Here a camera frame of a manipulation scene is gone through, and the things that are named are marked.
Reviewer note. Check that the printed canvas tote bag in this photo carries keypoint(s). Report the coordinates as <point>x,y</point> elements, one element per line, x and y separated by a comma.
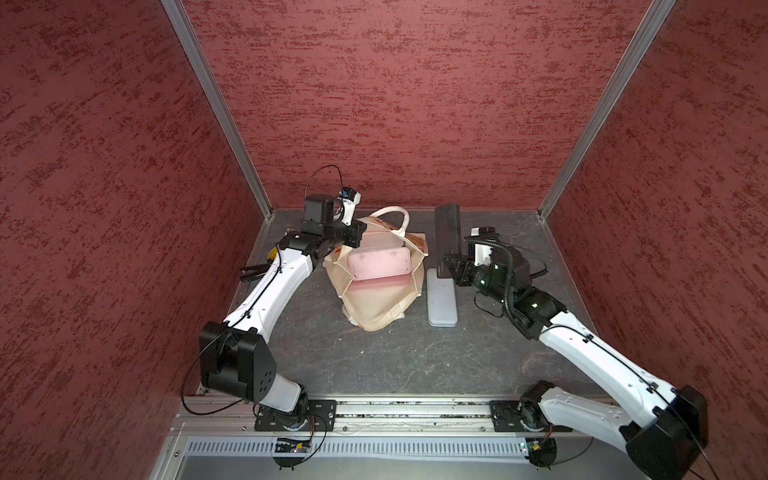
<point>374,304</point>

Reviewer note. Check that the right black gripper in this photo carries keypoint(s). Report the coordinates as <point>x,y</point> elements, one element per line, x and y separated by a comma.
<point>462,268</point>

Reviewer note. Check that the black pencil case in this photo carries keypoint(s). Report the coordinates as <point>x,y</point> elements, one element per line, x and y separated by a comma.
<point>448,239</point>

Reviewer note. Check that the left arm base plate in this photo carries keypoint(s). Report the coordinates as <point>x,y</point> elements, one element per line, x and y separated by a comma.
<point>310,415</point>

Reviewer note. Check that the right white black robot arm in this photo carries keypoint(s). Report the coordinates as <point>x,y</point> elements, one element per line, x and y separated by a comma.
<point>661,428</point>

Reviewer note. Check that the black scissors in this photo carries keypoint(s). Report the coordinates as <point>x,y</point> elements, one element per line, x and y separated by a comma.
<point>253,272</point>

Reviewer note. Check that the white pencil case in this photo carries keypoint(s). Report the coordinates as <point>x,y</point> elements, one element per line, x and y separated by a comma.
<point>441,301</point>

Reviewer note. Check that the aluminium mounting rail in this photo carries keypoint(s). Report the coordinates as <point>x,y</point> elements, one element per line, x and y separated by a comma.
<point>374,416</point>

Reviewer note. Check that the pink pencil case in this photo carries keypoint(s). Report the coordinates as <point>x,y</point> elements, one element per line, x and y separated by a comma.
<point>376,264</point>

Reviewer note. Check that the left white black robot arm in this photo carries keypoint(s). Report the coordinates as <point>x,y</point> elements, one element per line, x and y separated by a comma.
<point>234,356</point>

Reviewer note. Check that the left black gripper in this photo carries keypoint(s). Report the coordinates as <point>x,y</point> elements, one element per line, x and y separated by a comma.
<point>356,229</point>

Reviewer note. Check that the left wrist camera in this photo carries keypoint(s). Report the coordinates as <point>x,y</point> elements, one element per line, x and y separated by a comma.
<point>347,201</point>

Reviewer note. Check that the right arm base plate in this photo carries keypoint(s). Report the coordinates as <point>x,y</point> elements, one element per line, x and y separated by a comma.
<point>508,416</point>

